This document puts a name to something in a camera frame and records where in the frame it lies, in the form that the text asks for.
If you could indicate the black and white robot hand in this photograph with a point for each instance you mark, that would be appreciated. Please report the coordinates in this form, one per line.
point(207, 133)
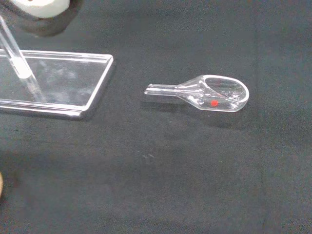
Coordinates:
point(46, 9)

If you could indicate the clear acrylic funnel stand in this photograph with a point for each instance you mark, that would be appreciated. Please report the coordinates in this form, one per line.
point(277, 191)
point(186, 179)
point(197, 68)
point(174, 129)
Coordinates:
point(61, 80)

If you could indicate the clear glass weighing funnel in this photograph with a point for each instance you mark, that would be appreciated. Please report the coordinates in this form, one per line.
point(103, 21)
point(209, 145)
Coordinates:
point(219, 97)

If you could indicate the black bench cloth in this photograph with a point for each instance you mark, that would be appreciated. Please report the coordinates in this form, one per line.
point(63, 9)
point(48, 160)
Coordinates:
point(170, 170)

